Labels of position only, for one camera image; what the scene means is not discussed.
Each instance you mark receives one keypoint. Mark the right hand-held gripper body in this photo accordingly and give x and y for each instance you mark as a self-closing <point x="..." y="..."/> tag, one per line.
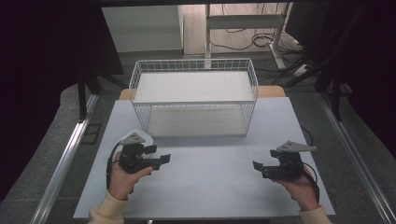
<point x="288" y="169"/>

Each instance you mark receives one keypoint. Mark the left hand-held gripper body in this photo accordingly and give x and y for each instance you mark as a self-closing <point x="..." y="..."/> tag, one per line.
<point x="132" y="160"/>

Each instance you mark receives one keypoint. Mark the person's left hand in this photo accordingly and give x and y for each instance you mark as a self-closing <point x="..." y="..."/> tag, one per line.
<point x="121" y="182"/>

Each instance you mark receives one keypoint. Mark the person's right hand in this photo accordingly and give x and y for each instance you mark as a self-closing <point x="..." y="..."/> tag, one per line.
<point x="302" y="193"/>

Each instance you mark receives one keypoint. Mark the black floor grate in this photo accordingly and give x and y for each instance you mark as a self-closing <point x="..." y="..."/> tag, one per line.
<point x="91" y="134"/>

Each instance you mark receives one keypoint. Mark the black stand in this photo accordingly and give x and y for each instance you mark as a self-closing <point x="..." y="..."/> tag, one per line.
<point x="336" y="99"/>
<point x="82" y="99"/>

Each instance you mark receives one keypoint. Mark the white power strip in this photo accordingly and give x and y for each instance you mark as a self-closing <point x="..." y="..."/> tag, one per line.
<point x="301" y="70"/>

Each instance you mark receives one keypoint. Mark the white cabinet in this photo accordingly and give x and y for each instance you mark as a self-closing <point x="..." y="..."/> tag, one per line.
<point x="143" y="28"/>

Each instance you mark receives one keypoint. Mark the black curtain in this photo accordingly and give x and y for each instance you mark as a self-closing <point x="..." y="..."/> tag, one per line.
<point x="40" y="77"/>
<point x="373" y="62"/>

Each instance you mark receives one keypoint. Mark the metal floor rail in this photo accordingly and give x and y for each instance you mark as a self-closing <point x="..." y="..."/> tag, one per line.
<point x="358" y="161"/>
<point x="62" y="165"/>

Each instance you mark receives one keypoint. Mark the white desk frame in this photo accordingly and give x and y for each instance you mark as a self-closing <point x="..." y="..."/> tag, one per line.
<point x="243" y="21"/>

